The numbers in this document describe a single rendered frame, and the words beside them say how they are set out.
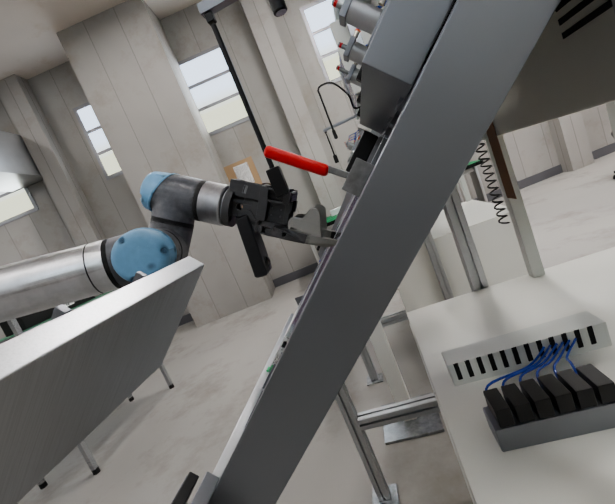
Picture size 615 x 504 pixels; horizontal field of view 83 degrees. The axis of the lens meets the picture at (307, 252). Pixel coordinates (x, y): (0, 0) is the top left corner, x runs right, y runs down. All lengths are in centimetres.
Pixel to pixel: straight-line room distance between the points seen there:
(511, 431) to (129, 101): 492
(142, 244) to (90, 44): 499
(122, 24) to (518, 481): 530
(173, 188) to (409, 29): 45
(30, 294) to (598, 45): 78
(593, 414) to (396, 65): 49
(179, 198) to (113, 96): 455
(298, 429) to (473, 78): 33
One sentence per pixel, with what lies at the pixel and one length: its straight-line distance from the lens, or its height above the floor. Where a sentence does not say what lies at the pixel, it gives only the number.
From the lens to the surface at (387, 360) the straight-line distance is 152.
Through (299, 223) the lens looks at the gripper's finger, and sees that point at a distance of 58.
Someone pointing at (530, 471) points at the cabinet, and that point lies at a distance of 58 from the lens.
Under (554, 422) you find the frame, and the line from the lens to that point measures 59.
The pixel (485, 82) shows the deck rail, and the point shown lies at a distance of 30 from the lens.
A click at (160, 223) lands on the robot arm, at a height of 109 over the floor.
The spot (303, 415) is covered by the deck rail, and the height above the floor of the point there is 85.
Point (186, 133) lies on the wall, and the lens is 475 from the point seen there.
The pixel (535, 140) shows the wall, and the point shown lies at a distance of 603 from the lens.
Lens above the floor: 103
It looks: 8 degrees down
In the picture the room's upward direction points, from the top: 22 degrees counter-clockwise
